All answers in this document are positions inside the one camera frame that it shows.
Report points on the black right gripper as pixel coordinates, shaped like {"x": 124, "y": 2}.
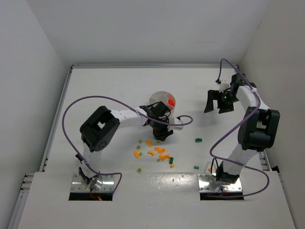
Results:
{"x": 217, "y": 101}

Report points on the yellow curved lego piece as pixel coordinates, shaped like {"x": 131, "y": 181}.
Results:
{"x": 136, "y": 154}

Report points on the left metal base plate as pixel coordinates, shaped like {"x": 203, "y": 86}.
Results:
{"x": 100, "y": 184}

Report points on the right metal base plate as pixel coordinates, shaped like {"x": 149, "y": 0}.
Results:
{"x": 208, "y": 184}

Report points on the yellow long lego brick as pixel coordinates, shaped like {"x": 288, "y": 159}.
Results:
{"x": 164, "y": 157}

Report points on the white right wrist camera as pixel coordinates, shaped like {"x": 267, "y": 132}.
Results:
{"x": 224, "y": 85}

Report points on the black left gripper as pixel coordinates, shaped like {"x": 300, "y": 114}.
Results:
{"x": 161, "y": 131}

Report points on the orange legos in container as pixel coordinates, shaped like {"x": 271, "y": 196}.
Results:
{"x": 171, "y": 103}

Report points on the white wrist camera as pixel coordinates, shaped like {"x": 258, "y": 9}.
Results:
{"x": 177, "y": 123}
{"x": 224, "y": 85}

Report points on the aluminium frame rail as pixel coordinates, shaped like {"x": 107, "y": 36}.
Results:
{"x": 250, "y": 139}

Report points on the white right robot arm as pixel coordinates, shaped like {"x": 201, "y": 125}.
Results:
{"x": 227, "y": 171}

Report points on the metal base plate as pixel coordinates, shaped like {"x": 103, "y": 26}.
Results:
{"x": 100, "y": 184}
{"x": 208, "y": 184}

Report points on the dark green sloped lego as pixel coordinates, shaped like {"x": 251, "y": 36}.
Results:
{"x": 197, "y": 140}

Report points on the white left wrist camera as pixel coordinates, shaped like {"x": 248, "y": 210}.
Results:
{"x": 177, "y": 123}

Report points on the white divided round container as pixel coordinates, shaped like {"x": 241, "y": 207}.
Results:
{"x": 164, "y": 97}

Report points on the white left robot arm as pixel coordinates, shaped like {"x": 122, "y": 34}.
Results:
{"x": 98, "y": 130}

